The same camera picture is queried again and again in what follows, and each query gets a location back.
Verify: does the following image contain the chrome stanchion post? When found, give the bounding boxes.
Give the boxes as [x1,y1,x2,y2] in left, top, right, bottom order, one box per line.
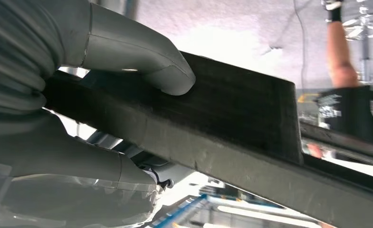
[342,0,373,84]

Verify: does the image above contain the person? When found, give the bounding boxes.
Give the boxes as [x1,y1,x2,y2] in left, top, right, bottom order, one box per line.
[314,0,373,144]

